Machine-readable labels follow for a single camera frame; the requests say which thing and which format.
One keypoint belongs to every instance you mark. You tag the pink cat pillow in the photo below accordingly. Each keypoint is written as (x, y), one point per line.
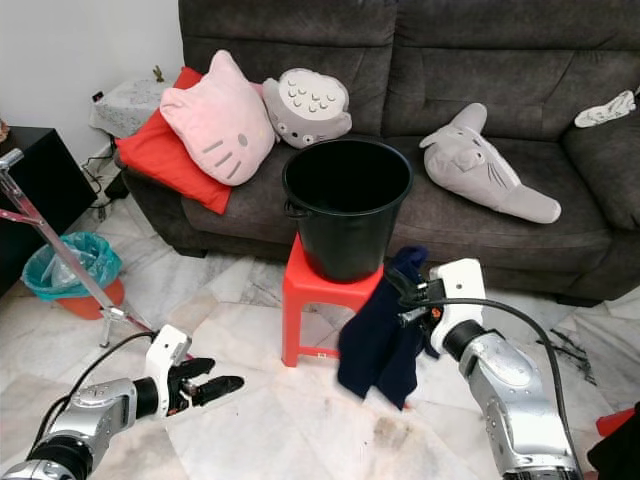
(220, 125)

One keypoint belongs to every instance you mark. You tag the orange bin with teal bag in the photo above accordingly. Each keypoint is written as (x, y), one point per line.
(50, 290)

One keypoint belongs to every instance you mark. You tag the grey owl pillow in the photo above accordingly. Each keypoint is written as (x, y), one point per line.
(305, 105)

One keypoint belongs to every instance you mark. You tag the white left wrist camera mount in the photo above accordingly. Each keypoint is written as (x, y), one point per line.
(165, 355)

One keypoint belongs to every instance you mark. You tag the silver metal clothes rack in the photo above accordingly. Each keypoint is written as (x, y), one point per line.
(12, 158)

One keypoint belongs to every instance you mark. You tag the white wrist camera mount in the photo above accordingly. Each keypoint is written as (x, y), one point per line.
(460, 285)
(165, 355)

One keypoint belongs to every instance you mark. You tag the black TV console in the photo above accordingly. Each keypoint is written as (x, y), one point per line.
(60, 170)

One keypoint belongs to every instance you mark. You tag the grey plush toy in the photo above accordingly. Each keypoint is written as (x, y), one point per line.
(470, 160)

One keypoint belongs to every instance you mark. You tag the red plastic stool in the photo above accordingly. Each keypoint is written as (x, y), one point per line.
(310, 290)
(622, 420)

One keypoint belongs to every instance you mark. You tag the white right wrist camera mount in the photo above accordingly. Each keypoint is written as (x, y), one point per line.
(460, 285)

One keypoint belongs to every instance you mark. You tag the navy blue garment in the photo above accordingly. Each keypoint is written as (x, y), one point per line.
(380, 340)

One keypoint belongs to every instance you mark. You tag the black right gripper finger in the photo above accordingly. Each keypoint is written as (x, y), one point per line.
(404, 283)

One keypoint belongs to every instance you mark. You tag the black plastic bucket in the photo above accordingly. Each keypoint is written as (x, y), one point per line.
(345, 225)

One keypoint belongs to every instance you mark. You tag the white patterned cloth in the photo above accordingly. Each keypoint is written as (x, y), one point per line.
(605, 108)

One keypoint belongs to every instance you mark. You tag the side table with lace cloth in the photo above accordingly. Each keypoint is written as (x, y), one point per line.
(130, 100)

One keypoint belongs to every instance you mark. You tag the red cushion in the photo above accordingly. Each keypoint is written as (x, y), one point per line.
(160, 160)

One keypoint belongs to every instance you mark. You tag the dark grey sofa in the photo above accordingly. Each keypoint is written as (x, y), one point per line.
(490, 50)

